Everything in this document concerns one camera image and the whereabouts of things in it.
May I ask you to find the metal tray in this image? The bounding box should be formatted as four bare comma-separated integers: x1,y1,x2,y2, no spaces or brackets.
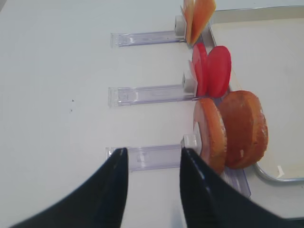
208,5,304,182

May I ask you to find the orange cheese slice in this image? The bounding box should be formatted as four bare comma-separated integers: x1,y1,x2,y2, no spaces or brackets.
190,0,216,46
181,0,195,46

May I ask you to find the clear pusher rail tomato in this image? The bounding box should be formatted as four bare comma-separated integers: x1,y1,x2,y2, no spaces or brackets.
108,71,198,107

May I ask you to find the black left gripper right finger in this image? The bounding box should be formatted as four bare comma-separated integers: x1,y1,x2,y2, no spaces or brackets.
180,148,302,228

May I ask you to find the clear pusher rail bun bottom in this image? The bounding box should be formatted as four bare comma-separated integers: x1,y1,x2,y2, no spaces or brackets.
105,134,202,172

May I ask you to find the bun bottom slice in rack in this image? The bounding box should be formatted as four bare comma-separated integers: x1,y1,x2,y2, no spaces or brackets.
193,98,227,175

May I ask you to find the orange cheese slice outer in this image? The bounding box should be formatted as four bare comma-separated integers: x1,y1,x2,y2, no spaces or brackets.
190,0,216,46

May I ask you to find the bun slice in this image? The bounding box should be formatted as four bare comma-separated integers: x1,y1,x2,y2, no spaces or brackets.
218,90,268,169
193,98,227,175

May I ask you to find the clear pusher rail cheese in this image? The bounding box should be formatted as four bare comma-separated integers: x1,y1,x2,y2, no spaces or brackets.
111,15,187,48

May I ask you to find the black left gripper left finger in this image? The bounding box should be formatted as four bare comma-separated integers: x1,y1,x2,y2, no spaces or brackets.
14,148,129,228

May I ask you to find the red tomato slice inner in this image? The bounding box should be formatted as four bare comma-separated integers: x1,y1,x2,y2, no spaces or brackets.
192,42,208,97

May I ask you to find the red tomato slice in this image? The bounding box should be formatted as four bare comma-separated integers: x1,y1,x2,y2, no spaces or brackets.
207,46,232,98
192,42,208,97

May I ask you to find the orange cheese slice inner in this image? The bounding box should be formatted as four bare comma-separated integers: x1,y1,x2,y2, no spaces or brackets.
181,0,195,46

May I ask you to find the red tomato slice outer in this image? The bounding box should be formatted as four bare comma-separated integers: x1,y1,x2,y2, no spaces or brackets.
207,46,232,98

